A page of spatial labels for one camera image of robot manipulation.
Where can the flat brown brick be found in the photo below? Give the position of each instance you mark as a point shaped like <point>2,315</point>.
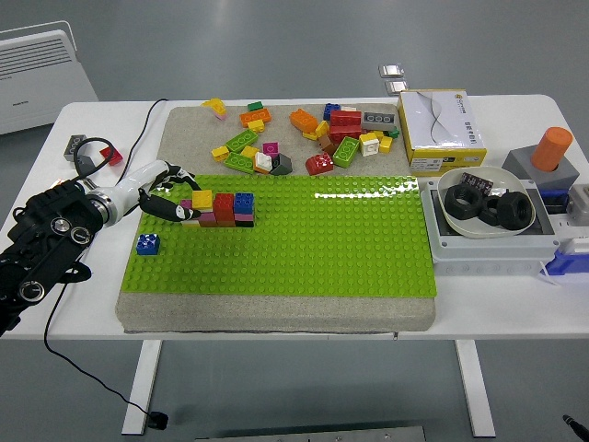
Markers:
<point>207,224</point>

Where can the white zip tie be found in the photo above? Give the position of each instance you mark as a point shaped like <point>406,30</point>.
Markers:
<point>547,276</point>

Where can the black grey slope brick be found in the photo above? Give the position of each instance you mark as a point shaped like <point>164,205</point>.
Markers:
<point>281,166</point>

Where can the red square brick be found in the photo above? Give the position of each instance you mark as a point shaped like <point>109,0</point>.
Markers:
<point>224,202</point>
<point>115,156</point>
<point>224,217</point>

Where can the grey metal connector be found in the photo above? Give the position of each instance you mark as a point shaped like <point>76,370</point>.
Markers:
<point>580,200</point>

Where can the dark grey slope brick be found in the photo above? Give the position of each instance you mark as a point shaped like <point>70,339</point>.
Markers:
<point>86,161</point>

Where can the orange cylinder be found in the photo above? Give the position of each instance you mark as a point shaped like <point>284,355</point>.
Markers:
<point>551,147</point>

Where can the magenta square brick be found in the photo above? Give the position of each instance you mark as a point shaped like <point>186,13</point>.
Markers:
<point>270,148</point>

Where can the green studded baseplate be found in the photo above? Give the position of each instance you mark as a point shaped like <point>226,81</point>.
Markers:
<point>299,239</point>

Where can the long pink brick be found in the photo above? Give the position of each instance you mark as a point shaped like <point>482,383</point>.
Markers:
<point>208,216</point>

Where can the long lime green brick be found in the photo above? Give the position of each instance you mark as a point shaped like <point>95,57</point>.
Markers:
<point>241,140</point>
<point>239,162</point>
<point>346,152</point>

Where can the large red brick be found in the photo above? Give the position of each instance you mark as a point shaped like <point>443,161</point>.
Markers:
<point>345,125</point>

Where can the blue square brick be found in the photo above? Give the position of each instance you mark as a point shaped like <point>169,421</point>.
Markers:
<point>331,110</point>
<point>148,244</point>
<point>244,203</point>

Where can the yellow pink slope brick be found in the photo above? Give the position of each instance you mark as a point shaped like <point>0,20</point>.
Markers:
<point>215,106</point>

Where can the long orange brick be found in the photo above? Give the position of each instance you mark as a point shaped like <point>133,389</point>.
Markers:
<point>254,118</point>

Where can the grey junction box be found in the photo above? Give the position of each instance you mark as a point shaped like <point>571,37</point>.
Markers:
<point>492,251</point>

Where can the flat yellow brick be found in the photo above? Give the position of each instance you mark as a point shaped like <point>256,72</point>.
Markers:
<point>309,136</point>

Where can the small yellow brick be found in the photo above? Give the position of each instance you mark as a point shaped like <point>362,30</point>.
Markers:
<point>220,153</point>
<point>385,144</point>
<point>249,151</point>
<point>378,134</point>
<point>322,129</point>
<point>256,125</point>
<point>202,199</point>

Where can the large black hex nut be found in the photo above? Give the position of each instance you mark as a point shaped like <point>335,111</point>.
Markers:
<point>453,207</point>
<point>506,214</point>

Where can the small black hex nut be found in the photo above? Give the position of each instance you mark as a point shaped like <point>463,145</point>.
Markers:
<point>488,216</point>

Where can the red curved brick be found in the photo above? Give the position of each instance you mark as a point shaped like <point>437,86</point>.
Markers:
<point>319,164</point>

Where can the white table leg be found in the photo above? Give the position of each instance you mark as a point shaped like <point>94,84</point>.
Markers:
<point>474,387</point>
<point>140,387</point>

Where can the white panel heater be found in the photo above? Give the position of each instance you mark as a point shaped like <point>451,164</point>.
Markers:
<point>37,92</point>

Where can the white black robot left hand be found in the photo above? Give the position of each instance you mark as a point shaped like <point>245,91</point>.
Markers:
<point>138,184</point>

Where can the flat pink brick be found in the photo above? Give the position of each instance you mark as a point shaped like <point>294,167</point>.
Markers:
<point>244,217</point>

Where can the white yellow cardboard box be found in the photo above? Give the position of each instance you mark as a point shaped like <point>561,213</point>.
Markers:
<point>441,131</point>

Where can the small dark green brick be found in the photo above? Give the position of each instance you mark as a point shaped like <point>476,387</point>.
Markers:
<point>254,106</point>
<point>394,133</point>

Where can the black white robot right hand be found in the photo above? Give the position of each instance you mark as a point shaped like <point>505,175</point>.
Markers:
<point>574,422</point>

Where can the silver floor socket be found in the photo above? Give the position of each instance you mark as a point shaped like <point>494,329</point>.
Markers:
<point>396,86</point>
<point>390,70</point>

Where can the blue white plastic block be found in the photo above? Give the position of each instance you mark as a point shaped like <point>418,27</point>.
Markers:
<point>568,263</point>

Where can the small white brick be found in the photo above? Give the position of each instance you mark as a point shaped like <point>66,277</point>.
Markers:
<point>349,109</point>

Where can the flat black brick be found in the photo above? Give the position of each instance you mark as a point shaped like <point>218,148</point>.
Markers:
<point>245,224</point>

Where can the grey-brown foam mat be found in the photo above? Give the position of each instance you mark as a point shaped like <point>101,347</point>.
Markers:
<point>193,133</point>

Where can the grey metal plate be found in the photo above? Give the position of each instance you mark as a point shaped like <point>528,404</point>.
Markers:
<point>313,433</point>

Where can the white bowl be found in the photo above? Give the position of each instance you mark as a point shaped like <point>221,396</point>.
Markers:
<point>474,231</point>

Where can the grey three-hole brick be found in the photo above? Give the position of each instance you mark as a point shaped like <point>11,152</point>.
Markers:
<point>72,146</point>
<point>378,120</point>

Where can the white brick with yellow top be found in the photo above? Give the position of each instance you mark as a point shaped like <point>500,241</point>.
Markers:
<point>369,146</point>

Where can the white square brick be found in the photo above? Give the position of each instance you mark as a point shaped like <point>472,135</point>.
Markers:
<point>262,160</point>

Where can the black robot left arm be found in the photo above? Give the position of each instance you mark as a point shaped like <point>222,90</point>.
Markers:
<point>50,230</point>

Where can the flat white brick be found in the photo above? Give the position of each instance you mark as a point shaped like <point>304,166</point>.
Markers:
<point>190,224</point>

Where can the purple circuit board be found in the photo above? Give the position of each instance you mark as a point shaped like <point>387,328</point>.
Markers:
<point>477,182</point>

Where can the grey block with hole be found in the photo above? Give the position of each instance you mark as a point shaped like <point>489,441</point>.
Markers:
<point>520,163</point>

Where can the flat orange brick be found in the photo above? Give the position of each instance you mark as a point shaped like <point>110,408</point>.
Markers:
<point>260,170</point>
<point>225,224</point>

